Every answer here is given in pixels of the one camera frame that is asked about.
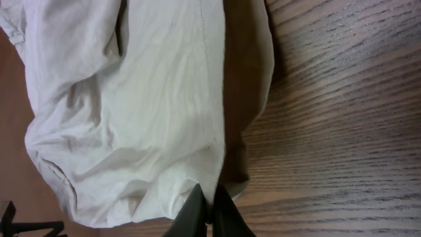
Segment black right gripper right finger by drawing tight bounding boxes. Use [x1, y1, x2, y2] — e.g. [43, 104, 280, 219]
[212, 185, 256, 237]

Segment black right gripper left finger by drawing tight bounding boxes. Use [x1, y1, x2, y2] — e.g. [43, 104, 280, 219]
[164, 184, 207, 237]

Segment beige cargo shorts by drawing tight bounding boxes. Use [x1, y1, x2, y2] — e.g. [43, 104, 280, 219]
[1, 0, 274, 228]

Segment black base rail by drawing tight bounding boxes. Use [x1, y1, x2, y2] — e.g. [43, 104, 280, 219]
[1, 201, 67, 237]

